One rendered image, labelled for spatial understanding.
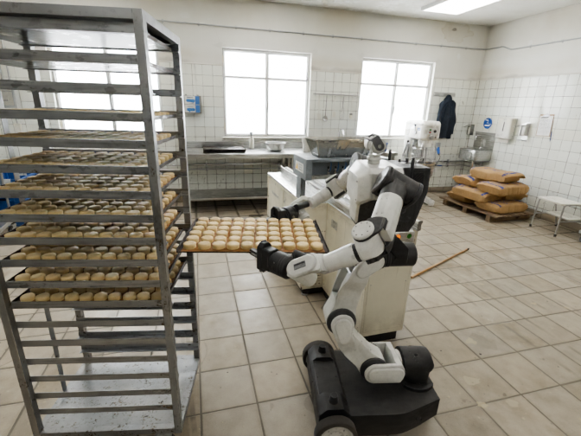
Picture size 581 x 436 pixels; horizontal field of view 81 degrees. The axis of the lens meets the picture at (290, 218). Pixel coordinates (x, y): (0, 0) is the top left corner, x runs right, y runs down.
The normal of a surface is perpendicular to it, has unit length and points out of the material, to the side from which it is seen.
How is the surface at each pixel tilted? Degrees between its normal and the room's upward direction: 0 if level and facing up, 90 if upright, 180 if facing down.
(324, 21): 90
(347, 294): 90
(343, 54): 90
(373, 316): 90
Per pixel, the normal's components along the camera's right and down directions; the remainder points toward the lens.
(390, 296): 0.29, 0.31
